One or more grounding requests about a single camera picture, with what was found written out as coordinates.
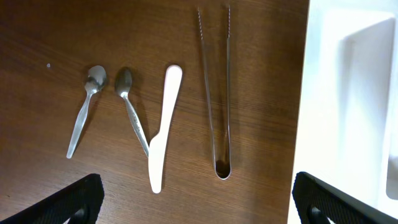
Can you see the right small steel teaspoon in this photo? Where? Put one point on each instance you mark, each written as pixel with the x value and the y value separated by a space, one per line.
pixel 122 86

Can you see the small steel teaspoon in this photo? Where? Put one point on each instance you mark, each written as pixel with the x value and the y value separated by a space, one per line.
pixel 94 84
pixel 122 86

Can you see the white plastic cutlery tray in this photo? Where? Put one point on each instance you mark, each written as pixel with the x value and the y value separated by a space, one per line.
pixel 347 119

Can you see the steel kitchen tongs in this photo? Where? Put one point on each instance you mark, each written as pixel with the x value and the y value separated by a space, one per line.
pixel 221 160

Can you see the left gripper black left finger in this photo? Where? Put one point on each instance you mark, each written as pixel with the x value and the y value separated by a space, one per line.
pixel 79 202

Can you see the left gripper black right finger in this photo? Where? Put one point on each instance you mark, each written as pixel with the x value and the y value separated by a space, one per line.
pixel 319 202

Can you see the white plastic knife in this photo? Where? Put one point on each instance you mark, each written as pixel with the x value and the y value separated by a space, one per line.
pixel 158 144

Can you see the left small steel teaspoon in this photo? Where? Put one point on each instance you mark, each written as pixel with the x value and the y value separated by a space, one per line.
pixel 94 84

